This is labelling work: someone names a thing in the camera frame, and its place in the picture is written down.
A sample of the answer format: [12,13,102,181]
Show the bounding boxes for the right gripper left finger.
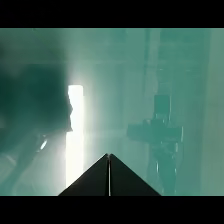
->
[58,153,110,197]

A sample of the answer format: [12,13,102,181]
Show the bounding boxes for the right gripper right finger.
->
[109,153,162,197]

